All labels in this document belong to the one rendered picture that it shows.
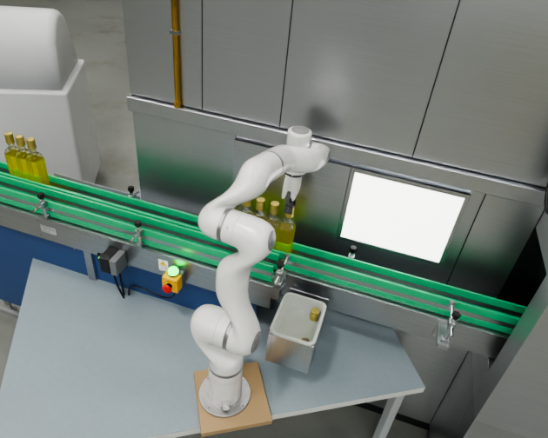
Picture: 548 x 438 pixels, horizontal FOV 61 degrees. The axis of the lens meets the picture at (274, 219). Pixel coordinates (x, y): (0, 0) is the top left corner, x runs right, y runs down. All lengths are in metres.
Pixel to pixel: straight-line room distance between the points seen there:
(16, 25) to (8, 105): 0.52
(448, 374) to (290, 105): 1.47
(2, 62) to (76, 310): 1.99
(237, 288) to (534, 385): 1.07
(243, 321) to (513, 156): 1.04
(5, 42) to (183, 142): 1.91
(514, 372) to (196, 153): 1.44
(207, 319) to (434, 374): 1.31
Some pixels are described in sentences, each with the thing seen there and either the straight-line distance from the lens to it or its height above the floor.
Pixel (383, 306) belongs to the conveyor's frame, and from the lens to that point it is 1.88.
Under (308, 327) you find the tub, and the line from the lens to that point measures 1.85.
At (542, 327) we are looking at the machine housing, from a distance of 1.68.
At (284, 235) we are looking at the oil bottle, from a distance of 1.80.
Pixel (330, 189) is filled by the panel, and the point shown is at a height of 1.37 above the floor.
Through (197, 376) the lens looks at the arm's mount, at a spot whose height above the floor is 0.77.
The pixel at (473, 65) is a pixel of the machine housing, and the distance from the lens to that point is 1.62.
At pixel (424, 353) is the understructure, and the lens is 2.36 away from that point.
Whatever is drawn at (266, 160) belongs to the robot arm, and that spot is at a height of 1.69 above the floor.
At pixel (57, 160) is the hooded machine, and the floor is 0.50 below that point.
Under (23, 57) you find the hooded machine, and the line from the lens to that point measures 3.62.
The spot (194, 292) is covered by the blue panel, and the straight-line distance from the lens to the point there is 2.05.
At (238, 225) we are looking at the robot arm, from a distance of 1.25.
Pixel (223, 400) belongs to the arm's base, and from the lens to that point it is 1.76.
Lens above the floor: 2.33
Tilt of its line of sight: 36 degrees down
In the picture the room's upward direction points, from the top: 6 degrees clockwise
